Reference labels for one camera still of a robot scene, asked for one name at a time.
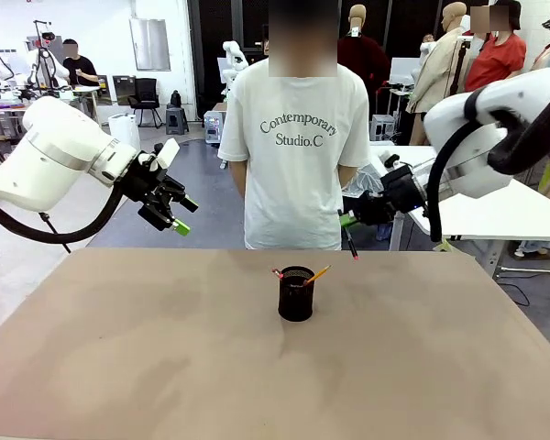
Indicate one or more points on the left gripper black green finger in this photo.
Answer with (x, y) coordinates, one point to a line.
(183, 196)
(162, 219)

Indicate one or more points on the right gripper black green finger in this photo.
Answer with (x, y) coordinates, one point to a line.
(366, 217)
(371, 201)

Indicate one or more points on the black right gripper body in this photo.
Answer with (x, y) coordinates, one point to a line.
(403, 190)

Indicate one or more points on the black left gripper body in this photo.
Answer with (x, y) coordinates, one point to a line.
(146, 183)

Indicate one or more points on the black marker pink end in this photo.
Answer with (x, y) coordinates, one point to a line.
(350, 240)

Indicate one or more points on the yellow pencil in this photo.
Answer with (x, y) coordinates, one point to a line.
(318, 274)

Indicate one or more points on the pencil with pink eraser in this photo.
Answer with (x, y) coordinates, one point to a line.
(278, 275)

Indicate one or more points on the person's right forearm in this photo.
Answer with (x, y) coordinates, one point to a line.
(239, 181)

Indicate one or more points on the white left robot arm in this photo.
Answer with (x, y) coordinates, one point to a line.
(59, 156)

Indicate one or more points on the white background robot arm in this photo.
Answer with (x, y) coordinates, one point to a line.
(234, 64)

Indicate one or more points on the person's left forearm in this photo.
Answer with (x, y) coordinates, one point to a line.
(349, 174)

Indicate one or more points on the black mesh pen holder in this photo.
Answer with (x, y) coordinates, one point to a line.
(296, 298)

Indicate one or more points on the clear plastic sheet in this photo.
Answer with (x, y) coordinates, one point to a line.
(369, 179)

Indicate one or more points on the white air purifier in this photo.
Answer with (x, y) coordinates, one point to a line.
(126, 137)

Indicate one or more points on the white computer case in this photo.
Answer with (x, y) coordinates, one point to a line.
(382, 127)

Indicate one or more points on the black stool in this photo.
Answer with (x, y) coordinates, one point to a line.
(177, 120)

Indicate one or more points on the computer case with lights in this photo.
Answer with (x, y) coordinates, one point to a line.
(213, 128)

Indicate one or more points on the person in white t-shirt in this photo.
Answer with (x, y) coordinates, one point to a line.
(298, 183)

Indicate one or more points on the white table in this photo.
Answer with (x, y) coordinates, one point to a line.
(486, 215)

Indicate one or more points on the black office chair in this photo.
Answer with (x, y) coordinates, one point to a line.
(146, 96)

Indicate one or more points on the grey desk with equipment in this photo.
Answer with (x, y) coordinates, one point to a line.
(87, 91)

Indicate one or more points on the mannequin in beige jacket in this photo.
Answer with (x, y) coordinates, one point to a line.
(433, 78)

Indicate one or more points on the person in black shirt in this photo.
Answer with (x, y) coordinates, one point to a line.
(80, 69)

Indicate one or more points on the mannequin in dark red top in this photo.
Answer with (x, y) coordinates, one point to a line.
(364, 59)

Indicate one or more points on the black tripod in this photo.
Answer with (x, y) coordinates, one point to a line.
(460, 59)

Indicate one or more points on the person in red shirt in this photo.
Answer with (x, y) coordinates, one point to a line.
(492, 64)

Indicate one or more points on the white robot with red head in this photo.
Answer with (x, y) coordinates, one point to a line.
(48, 64)

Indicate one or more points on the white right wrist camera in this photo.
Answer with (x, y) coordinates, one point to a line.
(389, 160)

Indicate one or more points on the grey wall panel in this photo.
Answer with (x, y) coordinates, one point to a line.
(150, 45)

